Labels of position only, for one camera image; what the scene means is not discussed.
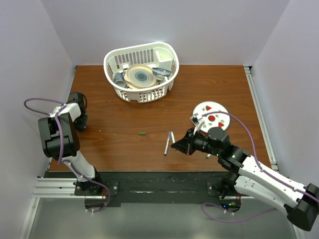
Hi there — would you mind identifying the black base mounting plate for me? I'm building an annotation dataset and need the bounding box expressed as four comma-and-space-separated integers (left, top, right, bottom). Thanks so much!
74, 171, 280, 209

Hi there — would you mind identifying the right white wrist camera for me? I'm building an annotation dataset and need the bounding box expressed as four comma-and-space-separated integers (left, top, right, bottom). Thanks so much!
190, 113, 205, 135

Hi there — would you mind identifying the white plastic dish basket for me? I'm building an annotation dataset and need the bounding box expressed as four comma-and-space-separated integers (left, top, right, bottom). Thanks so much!
103, 41, 179, 103

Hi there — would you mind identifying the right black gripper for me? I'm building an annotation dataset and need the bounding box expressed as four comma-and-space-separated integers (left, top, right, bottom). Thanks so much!
171, 127, 220, 157

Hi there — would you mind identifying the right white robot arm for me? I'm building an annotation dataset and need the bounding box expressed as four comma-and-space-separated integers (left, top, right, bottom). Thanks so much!
171, 127, 319, 232

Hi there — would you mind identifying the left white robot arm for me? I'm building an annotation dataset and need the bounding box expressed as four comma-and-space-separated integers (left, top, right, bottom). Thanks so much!
38, 92, 103, 195

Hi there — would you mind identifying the blue patterned white bowl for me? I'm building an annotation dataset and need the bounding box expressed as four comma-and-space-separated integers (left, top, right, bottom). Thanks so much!
152, 67, 172, 80

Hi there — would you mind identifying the white thin pen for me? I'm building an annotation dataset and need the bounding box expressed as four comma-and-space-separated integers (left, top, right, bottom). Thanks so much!
170, 131, 176, 151

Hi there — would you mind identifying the watermelon pattern round plate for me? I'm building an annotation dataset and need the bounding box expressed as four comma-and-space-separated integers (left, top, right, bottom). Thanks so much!
192, 101, 231, 133

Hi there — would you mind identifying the beige blue-centred plate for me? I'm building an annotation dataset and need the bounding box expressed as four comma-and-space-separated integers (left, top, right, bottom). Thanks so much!
124, 64, 157, 89

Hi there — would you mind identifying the grey-white mug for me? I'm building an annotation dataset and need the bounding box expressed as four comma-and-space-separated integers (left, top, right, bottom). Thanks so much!
113, 72, 127, 88

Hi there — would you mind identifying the aluminium frame rail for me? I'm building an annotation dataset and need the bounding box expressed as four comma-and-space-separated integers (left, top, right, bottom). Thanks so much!
244, 66, 306, 239

